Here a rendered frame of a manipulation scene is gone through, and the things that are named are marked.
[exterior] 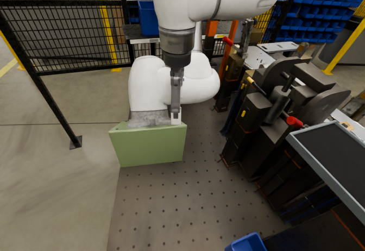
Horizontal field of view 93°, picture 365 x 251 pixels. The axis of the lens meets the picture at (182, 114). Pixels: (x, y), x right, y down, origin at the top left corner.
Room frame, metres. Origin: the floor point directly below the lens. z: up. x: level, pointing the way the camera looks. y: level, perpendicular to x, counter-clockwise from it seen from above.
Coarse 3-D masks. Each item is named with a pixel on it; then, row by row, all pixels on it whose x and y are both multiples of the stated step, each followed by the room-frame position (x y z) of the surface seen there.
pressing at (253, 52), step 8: (248, 48) 1.03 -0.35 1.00; (256, 48) 1.04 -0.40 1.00; (248, 56) 0.93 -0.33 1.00; (256, 56) 0.94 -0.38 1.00; (264, 56) 0.95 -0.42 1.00; (248, 64) 0.83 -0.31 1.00; (256, 64) 0.84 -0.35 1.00; (296, 80) 0.73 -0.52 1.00; (336, 112) 0.52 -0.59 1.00; (328, 120) 0.47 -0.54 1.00; (336, 120) 0.48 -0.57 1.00; (344, 120) 0.48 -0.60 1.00; (352, 120) 0.49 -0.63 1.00; (360, 128) 0.45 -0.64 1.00; (360, 136) 0.41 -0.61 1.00
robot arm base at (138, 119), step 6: (132, 114) 0.47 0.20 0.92; (138, 114) 0.45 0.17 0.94; (144, 114) 0.45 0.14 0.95; (150, 114) 0.45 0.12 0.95; (156, 114) 0.46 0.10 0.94; (162, 114) 0.48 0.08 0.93; (132, 120) 0.45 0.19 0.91; (138, 120) 0.43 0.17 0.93; (144, 120) 0.43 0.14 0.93; (150, 120) 0.43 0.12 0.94; (156, 120) 0.44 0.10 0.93; (162, 120) 0.45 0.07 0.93; (168, 120) 0.45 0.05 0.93; (132, 126) 0.40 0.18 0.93; (138, 126) 0.41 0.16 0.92; (144, 126) 0.41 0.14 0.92
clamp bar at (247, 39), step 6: (246, 18) 0.81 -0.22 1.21; (246, 24) 0.79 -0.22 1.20; (252, 24) 0.79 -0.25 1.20; (246, 30) 0.79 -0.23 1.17; (246, 36) 0.79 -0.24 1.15; (240, 42) 0.82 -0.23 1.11; (246, 42) 0.79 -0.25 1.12; (240, 48) 0.82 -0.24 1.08; (246, 48) 0.79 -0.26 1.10; (240, 54) 0.82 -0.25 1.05
